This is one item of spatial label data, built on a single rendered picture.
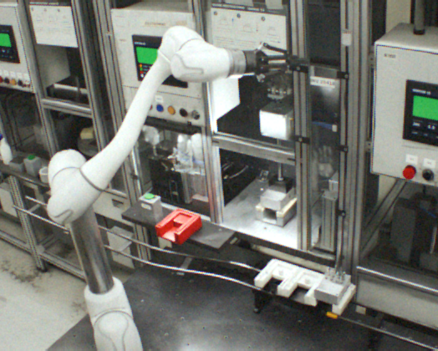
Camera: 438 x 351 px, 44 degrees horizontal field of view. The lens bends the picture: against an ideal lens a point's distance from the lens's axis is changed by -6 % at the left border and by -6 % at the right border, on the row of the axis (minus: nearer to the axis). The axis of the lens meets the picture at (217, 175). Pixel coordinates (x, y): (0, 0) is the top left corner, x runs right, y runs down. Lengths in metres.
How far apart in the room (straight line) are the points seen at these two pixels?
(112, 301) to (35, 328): 1.48
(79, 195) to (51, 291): 2.13
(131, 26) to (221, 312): 1.22
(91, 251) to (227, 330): 0.66
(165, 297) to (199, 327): 0.24
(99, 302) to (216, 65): 0.99
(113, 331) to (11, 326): 1.69
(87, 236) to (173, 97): 0.68
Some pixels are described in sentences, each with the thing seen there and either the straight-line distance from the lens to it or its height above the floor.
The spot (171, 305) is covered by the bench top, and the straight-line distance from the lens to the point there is 2.43.
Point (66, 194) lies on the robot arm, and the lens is 1.69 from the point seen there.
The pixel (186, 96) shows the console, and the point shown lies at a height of 1.49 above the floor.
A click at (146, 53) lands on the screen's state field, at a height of 1.66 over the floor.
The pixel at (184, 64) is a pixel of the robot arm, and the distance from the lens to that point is 1.59.
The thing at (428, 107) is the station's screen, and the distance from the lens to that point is 1.76.
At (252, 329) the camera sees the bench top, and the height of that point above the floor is 0.68.
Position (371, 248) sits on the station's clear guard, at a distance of 2.16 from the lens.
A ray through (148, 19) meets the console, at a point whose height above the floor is 1.80.
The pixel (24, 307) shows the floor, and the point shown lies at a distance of 3.71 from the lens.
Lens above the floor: 2.32
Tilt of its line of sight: 30 degrees down
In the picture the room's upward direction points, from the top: 6 degrees counter-clockwise
